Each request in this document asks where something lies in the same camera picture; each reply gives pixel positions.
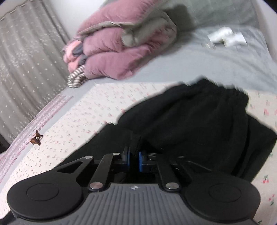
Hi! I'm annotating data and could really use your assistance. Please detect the black pants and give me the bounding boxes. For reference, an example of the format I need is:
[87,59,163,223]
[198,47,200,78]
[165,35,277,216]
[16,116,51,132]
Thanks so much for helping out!
[63,79,276,181]

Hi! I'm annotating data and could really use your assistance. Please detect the cherry print white blanket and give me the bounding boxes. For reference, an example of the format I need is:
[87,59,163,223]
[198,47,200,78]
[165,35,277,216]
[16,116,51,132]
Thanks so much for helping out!
[1,83,276,224]

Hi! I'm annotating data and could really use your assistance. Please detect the striped folded cloth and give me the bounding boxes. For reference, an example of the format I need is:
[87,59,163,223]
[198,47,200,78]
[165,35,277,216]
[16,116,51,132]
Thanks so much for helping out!
[67,65,88,88]

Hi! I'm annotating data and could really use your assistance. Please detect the brown hair claw clip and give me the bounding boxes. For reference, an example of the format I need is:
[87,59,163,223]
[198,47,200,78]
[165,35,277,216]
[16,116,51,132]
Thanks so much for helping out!
[30,130,44,145]

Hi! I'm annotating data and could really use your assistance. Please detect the pink striped knitted blanket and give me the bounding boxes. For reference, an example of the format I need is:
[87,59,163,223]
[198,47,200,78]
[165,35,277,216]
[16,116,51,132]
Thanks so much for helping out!
[1,94,73,180]

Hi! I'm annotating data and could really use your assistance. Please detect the grey star pattern curtain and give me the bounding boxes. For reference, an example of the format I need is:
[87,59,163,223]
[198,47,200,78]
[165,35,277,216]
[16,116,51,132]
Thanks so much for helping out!
[1,1,68,143]

